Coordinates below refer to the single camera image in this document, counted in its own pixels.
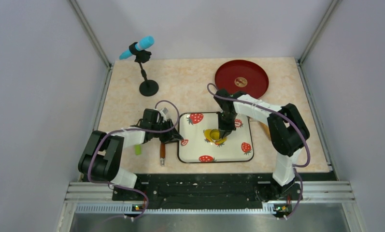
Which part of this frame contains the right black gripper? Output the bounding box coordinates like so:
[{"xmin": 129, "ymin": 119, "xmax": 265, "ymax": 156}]
[{"xmin": 216, "ymin": 111, "xmax": 237, "ymax": 140}]

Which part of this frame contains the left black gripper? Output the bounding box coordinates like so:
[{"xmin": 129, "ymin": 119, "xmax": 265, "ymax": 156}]
[{"xmin": 152, "ymin": 118, "xmax": 184, "ymax": 144}]

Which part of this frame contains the wooden roller pin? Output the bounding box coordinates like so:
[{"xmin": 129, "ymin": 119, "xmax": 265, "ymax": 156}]
[{"xmin": 259, "ymin": 122, "xmax": 271, "ymax": 140}]

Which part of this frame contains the strawberry pattern white tray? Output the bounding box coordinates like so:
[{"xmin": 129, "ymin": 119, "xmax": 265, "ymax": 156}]
[{"xmin": 177, "ymin": 112, "xmax": 254, "ymax": 163}]

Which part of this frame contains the metal ring cutter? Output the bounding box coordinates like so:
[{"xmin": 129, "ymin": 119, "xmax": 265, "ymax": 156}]
[{"xmin": 209, "ymin": 129, "xmax": 221, "ymax": 142}]

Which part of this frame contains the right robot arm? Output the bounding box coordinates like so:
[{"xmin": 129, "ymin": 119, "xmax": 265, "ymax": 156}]
[{"xmin": 213, "ymin": 89, "xmax": 311, "ymax": 199}]

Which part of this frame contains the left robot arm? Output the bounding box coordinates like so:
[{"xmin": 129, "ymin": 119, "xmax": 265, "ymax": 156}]
[{"xmin": 78, "ymin": 108, "xmax": 183, "ymax": 200}]

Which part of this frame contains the yellow dough ball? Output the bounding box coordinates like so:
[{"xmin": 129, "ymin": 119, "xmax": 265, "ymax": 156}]
[{"xmin": 203, "ymin": 129, "xmax": 227, "ymax": 146}]

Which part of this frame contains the green small block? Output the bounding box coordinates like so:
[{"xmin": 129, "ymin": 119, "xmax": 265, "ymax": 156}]
[{"xmin": 134, "ymin": 145, "xmax": 142, "ymax": 156}]

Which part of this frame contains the black microphone stand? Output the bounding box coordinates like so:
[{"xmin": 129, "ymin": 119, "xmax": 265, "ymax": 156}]
[{"xmin": 134, "ymin": 58, "xmax": 159, "ymax": 97}]

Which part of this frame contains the red round tray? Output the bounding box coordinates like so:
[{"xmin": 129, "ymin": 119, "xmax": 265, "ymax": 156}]
[{"xmin": 214, "ymin": 59, "xmax": 269, "ymax": 99}]

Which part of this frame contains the blue microphone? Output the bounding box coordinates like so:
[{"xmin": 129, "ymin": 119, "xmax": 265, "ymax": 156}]
[{"xmin": 119, "ymin": 36, "xmax": 155, "ymax": 63}]

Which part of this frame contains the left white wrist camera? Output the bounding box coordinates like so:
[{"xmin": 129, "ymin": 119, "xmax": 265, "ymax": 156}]
[{"xmin": 159, "ymin": 107, "xmax": 171, "ymax": 121}]

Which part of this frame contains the metal scraper wooden handle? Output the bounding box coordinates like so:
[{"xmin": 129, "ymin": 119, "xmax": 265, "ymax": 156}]
[{"xmin": 160, "ymin": 143, "xmax": 166, "ymax": 166}]

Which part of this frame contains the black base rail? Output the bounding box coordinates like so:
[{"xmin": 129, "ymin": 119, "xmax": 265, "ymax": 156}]
[{"xmin": 82, "ymin": 171, "xmax": 337, "ymax": 210}]

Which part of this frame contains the aluminium frame bar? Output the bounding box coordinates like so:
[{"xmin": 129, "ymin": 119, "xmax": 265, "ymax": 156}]
[{"xmin": 64, "ymin": 181, "xmax": 355, "ymax": 215}]

